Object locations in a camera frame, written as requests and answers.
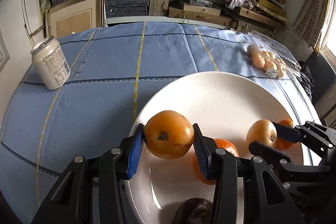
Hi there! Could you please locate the clear plastic fruit box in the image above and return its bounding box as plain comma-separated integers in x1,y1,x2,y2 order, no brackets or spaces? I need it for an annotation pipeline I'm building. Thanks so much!
246,31,301,79

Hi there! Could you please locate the white drink can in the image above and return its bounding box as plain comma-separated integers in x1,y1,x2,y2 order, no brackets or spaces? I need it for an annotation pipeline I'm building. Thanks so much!
31,36,71,90

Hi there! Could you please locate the dark clothes pile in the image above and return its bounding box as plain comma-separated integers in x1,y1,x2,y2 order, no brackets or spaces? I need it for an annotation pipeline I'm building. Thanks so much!
298,61,315,100

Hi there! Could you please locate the dark purple passion fruit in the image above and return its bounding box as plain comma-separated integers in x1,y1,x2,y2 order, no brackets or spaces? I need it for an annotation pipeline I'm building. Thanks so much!
171,198,213,224

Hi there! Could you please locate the blue checked tablecloth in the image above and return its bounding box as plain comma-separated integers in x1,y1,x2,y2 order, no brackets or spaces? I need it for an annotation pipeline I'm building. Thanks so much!
1,22,319,223

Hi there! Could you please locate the white ceramic plate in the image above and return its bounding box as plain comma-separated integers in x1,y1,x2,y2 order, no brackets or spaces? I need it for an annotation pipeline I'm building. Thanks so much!
122,71,318,223

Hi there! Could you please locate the yellow-orange pear fruit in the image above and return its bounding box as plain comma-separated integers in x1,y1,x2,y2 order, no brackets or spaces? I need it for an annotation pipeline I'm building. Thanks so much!
143,110,194,159

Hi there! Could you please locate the large orange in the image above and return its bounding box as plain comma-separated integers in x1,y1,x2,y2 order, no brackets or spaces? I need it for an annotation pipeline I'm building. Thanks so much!
192,137,239,185

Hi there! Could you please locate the pale peach apple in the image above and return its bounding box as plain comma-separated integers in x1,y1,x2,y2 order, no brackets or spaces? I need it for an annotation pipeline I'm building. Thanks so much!
246,119,277,148

